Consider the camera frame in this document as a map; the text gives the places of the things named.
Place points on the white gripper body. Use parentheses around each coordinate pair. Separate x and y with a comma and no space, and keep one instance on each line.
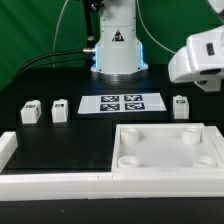
(200,61)

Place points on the white marker sheet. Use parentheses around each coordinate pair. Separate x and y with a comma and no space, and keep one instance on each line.
(140,102)

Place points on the green backdrop curtain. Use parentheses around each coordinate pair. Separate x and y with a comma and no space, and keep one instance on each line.
(30,28)

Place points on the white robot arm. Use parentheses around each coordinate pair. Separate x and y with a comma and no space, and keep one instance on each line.
(119,53)

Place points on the white U-shaped fence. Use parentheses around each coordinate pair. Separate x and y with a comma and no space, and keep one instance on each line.
(99,185)

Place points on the white square tabletop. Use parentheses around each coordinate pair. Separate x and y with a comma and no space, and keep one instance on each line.
(178,147)

